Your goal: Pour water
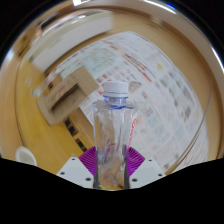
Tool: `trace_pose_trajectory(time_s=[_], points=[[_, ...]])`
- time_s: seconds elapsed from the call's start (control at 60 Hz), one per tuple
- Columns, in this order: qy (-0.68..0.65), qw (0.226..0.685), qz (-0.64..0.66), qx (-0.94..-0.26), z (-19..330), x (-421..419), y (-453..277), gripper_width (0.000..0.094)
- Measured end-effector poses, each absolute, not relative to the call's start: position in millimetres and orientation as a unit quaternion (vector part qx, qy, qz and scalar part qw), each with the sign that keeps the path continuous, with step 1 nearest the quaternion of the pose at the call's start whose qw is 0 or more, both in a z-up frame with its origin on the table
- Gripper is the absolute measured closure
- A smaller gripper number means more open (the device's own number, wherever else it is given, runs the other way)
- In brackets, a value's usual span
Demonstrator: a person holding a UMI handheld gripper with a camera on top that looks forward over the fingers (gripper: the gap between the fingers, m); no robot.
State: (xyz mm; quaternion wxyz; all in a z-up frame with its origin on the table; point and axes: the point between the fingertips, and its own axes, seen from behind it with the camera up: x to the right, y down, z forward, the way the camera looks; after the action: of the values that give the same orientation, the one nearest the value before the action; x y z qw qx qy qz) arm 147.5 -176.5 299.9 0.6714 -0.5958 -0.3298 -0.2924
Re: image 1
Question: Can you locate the brown cardboard arch structure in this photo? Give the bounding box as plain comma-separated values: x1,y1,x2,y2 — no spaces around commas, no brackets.
35,65,100,127

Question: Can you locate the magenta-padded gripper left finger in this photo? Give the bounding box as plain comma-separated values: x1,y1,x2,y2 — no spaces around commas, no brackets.
55,145,100,190

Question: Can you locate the wall of paper posters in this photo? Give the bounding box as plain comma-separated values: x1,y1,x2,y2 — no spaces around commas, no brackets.
56,30,210,172

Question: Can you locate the small clear plastic bottle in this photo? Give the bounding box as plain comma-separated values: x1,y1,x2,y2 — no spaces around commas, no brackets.
31,71,56,98

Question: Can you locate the clear plastic water bottle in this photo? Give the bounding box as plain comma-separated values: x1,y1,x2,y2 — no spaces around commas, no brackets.
91,80,139,190

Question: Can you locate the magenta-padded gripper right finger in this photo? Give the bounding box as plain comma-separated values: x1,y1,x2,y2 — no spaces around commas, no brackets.
124,146,167,190

